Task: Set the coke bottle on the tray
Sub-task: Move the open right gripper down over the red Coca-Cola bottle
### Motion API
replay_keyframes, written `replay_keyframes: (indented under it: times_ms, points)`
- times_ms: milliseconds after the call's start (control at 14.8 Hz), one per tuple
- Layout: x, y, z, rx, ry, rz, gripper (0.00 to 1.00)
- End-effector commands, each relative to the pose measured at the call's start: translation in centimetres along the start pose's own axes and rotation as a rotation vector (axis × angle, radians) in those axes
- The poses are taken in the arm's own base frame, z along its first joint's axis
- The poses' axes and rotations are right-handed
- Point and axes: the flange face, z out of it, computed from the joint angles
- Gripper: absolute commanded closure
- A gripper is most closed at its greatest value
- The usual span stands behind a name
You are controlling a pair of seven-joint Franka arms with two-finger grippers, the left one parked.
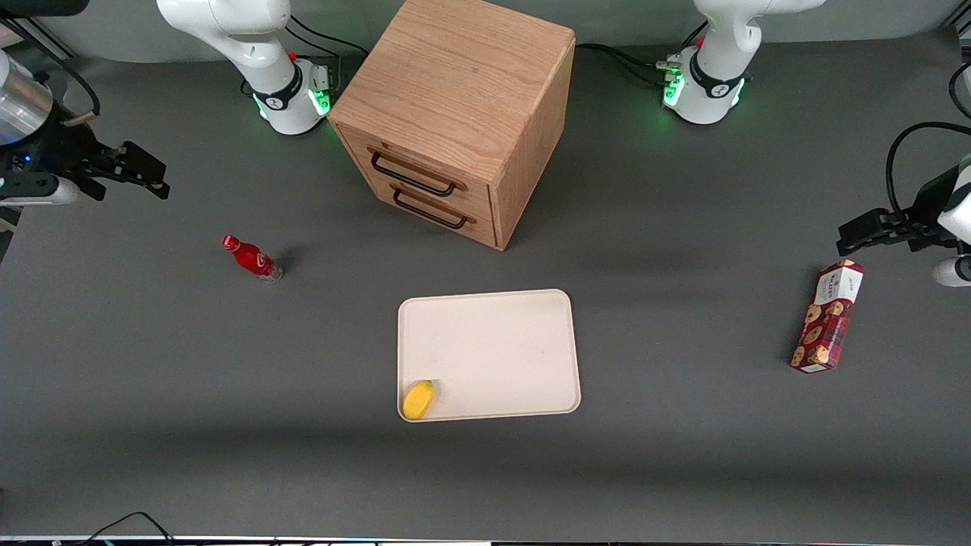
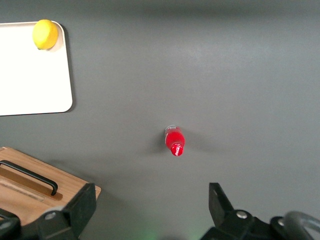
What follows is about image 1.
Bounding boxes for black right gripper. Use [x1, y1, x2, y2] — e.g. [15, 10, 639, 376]
[0, 121, 171, 202]

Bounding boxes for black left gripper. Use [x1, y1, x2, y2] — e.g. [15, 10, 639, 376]
[836, 165, 963, 257]

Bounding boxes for red coke bottle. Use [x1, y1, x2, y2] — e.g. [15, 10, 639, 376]
[221, 234, 284, 284]

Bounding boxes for beige plastic tray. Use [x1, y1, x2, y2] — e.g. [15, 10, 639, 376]
[397, 289, 583, 423]

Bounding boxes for red cookie box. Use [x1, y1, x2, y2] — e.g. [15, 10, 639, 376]
[790, 259, 866, 375]

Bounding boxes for wooden drawer cabinet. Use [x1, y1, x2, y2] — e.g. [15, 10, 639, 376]
[328, 0, 577, 252]

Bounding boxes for yellow lemon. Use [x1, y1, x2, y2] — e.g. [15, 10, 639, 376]
[402, 380, 436, 422]

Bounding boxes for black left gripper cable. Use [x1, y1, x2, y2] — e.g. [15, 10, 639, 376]
[885, 121, 971, 222]

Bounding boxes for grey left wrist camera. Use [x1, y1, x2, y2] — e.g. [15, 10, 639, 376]
[933, 255, 971, 288]

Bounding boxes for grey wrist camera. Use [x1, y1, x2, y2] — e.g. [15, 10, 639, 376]
[933, 255, 971, 288]
[0, 173, 80, 208]

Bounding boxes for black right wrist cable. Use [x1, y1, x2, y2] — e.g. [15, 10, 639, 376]
[30, 59, 102, 128]

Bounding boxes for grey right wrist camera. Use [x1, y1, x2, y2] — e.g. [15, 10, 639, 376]
[0, 173, 80, 208]

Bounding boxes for black metal frame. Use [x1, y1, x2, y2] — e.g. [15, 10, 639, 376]
[0, 0, 92, 63]

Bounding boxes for black right arm base cable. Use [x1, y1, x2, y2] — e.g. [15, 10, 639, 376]
[284, 14, 370, 61]

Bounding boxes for black arm base cable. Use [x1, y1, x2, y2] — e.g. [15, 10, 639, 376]
[574, 21, 710, 86]
[284, 14, 370, 61]

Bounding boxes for black drawer handle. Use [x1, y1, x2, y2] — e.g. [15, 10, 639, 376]
[369, 147, 466, 199]
[391, 185, 476, 231]

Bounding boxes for black left arm base cable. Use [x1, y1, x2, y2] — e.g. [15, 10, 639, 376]
[574, 21, 710, 86]

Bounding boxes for black cable at table edge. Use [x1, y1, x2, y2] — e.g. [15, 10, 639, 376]
[72, 511, 179, 546]

